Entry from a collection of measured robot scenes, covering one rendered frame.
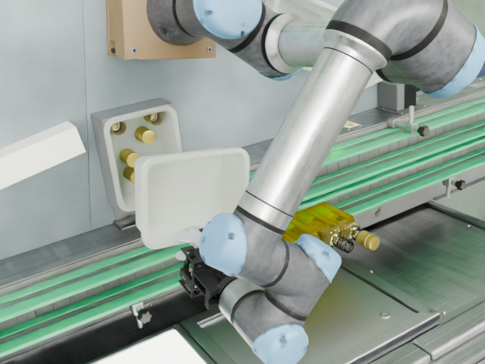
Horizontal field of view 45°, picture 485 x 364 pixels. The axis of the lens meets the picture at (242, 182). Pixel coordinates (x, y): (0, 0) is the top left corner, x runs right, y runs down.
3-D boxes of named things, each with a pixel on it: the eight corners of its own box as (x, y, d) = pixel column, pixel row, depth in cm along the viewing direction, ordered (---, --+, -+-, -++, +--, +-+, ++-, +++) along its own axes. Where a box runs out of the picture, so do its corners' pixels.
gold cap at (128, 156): (118, 150, 137) (125, 155, 133) (132, 146, 138) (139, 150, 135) (120, 165, 138) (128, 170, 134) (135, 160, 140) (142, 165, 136)
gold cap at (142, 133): (133, 128, 137) (140, 131, 133) (146, 124, 139) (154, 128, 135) (136, 142, 138) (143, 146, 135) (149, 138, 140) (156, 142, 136)
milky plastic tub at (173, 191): (123, 148, 108) (141, 159, 101) (227, 137, 120) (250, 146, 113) (125, 236, 113) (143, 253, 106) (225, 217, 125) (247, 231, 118)
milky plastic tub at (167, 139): (107, 203, 141) (120, 215, 134) (89, 113, 132) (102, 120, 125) (172, 183, 149) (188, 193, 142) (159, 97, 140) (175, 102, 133)
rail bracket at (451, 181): (422, 191, 183) (457, 205, 172) (423, 171, 180) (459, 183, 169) (431, 188, 184) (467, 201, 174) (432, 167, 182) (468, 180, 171)
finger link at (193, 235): (166, 219, 110) (188, 245, 103) (194, 214, 113) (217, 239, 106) (165, 234, 111) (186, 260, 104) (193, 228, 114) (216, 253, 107)
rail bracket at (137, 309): (119, 314, 137) (141, 342, 126) (114, 289, 134) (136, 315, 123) (135, 308, 139) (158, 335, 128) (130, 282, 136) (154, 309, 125)
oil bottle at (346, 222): (291, 217, 156) (345, 247, 139) (290, 198, 154) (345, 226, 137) (308, 211, 159) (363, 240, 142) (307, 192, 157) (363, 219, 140)
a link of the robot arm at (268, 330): (323, 332, 87) (292, 378, 88) (281, 291, 96) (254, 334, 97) (290, 323, 82) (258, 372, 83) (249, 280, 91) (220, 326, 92)
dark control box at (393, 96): (377, 106, 179) (397, 111, 172) (376, 80, 176) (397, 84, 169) (396, 100, 183) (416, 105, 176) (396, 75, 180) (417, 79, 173)
